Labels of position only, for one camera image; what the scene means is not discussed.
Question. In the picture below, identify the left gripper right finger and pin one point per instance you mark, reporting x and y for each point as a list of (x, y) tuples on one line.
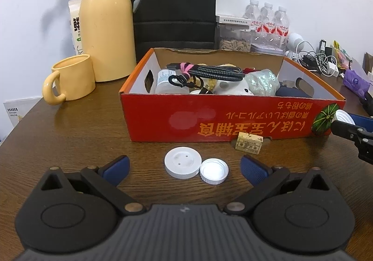
[(266, 182)]

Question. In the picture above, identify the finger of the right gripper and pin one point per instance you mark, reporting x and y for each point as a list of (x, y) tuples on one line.
[(363, 122), (346, 130)]

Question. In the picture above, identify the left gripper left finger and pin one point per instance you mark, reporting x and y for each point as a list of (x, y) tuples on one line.
[(104, 180)]

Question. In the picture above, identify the dark blue zip pouch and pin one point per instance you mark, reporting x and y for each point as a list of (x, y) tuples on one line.
[(285, 91)]

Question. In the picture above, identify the white yellow plush hamster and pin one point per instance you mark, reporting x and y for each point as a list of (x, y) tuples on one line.
[(223, 87)]

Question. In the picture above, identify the clear cotton swab container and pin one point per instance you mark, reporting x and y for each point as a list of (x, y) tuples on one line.
[(163, 85)]

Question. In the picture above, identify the red artificial rose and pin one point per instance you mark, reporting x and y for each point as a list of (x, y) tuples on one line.
[(249, 70)]

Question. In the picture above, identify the colourful snack packet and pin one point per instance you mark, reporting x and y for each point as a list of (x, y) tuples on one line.
[(343, 58)]

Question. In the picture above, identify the red cardboard box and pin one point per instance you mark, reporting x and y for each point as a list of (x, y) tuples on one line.
[(152, 117)]

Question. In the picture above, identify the white round disc cap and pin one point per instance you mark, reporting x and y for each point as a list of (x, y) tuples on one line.
[(182, 163)]

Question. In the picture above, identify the yellow ceramic mug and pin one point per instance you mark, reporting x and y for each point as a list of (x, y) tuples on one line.
[(71, 79)]

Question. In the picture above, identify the small white round cap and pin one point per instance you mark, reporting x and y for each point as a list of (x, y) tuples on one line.
[(195, 92)]

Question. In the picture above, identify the white booklet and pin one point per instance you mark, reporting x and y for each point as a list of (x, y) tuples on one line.
[(17, 109)]

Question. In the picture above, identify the water bottle right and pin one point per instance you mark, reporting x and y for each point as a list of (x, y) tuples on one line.
[(282, 25)]

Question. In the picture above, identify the water bottle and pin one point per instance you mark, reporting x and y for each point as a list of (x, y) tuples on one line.
[(252, 12), (282, 25), (268, 24)]

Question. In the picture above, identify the water bottle middle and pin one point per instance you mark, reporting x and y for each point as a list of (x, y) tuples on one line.
[(268, 24)]

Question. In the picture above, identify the clear snack container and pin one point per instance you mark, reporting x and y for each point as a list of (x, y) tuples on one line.
[(234, 38)]

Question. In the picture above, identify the yellow thermos jug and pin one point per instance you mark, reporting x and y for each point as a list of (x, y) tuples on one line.
[(107, 36)]

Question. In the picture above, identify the water bottle left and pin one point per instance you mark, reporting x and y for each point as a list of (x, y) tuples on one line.
[(252, 12)]

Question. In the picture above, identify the white flat box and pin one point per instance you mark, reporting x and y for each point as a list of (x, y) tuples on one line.
[(231, 20)]

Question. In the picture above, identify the white milk carton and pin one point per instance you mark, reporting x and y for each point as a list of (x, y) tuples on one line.
[(74, 9)]

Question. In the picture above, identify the black paper shopping bag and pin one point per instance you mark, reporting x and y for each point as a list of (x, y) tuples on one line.
[(175, 24)]

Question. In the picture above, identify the white round camera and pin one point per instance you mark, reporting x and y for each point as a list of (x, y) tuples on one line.
[(293, 44)]

